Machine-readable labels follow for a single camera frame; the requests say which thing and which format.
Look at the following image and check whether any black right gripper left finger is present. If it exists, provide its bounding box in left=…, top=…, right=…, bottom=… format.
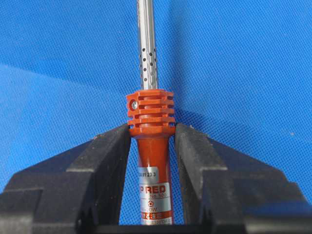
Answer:
left=0, top=124, right=129, bottom=234

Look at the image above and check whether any red soldering iron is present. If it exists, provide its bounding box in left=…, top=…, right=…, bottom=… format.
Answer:
left=127, top=0, right=176, bottom=225

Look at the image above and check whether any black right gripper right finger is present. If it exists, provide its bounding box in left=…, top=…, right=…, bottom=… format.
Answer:
left=175, top=124, right=312, bottom=234

